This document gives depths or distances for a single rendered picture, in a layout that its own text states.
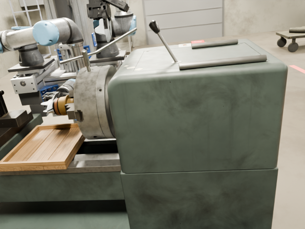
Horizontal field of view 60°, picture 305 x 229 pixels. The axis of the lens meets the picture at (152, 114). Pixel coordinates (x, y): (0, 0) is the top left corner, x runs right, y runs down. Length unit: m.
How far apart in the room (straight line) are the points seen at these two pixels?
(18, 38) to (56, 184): 0.80
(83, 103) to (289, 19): 9.34
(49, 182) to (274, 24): 9.18
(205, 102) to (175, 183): 0.36
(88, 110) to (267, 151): 0.67
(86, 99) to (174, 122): 0.35
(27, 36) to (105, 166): 0.81
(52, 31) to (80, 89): 0.43
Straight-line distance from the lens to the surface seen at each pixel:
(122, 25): 1.66
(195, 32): 9.04
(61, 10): 1.84
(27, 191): 1.36
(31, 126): 1.59
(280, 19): 9.92
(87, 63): 1.09
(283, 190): 2.38
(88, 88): 1.04
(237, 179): 1.08
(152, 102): 0.90
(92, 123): 1.05
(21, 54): 1.86
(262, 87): 0.92
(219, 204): 1.15
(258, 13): 9.60
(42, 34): 1.42
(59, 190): 1.28
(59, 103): 1.21
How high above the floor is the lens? 1.49
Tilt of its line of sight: 24 degrees down
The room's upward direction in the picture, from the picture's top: 6 degrees counter-clockwise
